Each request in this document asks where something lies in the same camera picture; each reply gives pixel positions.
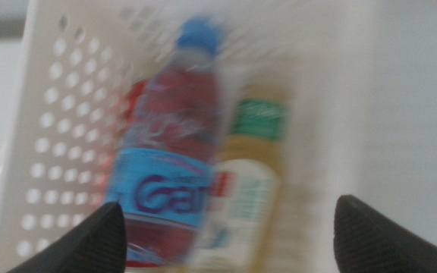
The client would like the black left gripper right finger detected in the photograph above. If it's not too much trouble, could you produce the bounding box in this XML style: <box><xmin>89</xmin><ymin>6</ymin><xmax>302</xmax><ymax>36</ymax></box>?
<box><xmin>333</xmin><ymin>195</ymin><xmax>437</xmax><ymax>273</ymax></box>

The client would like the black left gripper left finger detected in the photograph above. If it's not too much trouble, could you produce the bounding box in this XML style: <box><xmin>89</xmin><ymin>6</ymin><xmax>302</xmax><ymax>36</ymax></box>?
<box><xmin>8</xmin><ymin>202</ymin><xmax>127</xmax><ymax>273</ymax></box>

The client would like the clear water bottle blue cap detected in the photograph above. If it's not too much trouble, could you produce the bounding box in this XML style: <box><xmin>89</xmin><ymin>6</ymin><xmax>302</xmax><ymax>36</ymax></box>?
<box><xmin>104</xmin><ymin>17</ymin><xmax>223</xmax><ymax>266</ymax></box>

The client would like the yellow tea bottle green label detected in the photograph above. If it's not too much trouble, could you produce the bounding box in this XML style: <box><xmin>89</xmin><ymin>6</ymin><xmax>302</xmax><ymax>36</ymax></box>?
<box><xmin>187</xmin><ymin>85</ymin><xmax>291</xmax><ymax>273</ymax></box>

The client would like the red cola can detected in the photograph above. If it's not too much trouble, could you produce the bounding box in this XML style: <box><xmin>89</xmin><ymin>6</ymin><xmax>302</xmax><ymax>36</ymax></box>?
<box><xmin>99</xmin><ymin>79</ymin><xmax>159</xmax><ymax>268</ymax></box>

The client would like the white perforated plastic basket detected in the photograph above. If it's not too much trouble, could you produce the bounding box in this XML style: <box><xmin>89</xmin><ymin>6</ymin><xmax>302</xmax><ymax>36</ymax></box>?
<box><xmin>0</xmin><ymin>0</ymin><xmax>375</xmax><ymax>273</ymax></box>

